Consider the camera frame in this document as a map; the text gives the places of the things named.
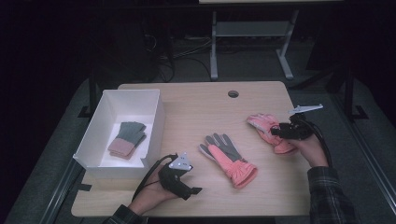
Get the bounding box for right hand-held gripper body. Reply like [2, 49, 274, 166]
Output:
[278, 104, 324, 140]

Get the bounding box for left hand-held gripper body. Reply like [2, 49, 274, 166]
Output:
[157, 151, 193, 198]

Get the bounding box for pink printed ski glove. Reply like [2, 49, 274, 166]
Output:
[247, 112, 299, 156]

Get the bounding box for pink glove with grey palm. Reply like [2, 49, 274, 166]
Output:
[198, 133, 259, 189]

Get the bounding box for grey knit glove pink cuff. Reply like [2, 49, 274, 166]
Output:
[107, 120, 148, 158]
[108, 132, 148, 161]

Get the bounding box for white box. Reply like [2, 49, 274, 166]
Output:
[72, 89, 166, 180]

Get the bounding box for person's left hand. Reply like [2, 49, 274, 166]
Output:
[128, 172, 179, 217]

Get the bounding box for person's right hand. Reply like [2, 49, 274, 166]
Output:
[288, 133, 330, 170]

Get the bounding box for black metal stand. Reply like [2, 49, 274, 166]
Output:
[78, 69, 99, 119]
[342, 66, 370, 123]

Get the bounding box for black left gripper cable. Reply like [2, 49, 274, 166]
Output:
[131, 154, 178, 202]

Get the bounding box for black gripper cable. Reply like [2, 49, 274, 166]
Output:
[303, 119, 333, 168]
[131, 154, 178, 202]

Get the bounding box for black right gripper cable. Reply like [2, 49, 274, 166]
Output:
[303, 119, 333, 168]

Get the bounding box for aluminium rail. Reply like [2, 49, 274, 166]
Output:
[330, 92, 396, 217]
[38, 158, 86, 224]

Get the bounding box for grey metal table frame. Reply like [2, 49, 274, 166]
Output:
[209, 8, 301, 82]

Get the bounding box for bundle of floor cables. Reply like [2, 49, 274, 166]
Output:
[141, 32, 213, 83]

